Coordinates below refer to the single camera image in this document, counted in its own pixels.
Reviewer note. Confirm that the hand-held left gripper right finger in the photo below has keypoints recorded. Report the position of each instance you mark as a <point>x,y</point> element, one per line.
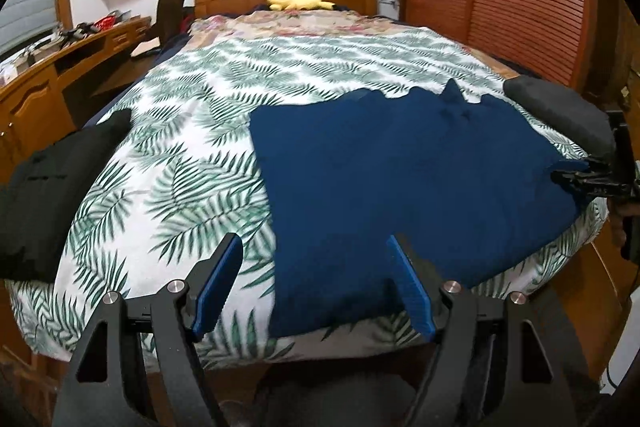
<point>411,289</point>

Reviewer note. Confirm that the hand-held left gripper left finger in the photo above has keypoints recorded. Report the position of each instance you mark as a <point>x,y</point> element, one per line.
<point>220,287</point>

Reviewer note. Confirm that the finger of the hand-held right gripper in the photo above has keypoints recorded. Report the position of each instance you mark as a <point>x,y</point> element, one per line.
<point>585,174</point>
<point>587,189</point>

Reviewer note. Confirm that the dark blue jacket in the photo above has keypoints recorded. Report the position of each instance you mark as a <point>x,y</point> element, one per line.
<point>375,182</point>

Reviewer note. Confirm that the bed with leaf-print sheet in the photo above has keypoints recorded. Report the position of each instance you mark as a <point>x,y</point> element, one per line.
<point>200,107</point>

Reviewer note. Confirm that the black garment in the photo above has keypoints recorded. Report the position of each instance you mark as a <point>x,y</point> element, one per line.
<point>45,197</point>

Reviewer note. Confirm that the wooden cabinet desk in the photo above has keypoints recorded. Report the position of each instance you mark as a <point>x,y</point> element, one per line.
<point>35,92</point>

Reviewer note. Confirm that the floral blanket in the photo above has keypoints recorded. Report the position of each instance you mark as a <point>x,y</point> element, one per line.
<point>300,24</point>

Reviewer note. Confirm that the dark brown chair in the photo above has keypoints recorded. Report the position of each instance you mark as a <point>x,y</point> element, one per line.
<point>170,14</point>

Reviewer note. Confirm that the red item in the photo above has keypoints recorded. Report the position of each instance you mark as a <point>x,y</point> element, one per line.
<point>106,22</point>

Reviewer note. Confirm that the black desk clutter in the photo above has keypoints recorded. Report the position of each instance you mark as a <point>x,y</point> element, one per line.
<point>77,31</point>

